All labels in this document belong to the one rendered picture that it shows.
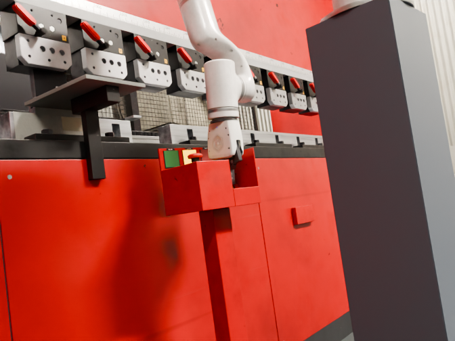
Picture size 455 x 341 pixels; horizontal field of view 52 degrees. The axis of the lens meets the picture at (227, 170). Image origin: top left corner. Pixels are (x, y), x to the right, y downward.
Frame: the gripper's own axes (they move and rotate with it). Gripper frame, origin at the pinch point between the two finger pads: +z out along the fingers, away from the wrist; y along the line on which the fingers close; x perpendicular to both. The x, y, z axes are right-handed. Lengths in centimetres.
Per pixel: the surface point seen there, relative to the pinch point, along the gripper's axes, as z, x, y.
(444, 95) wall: -53, 314, -76
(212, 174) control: -1.2, -10.5, 6.2
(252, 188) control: 3.4, 2.4, 6.5
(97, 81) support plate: -24.8, -33.6, -4.8
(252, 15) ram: -72, 70, -54
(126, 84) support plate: -24.7, -25.7, -5.7
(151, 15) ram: -58, 6, -39
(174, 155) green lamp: -7.2, -10.4, -9.6
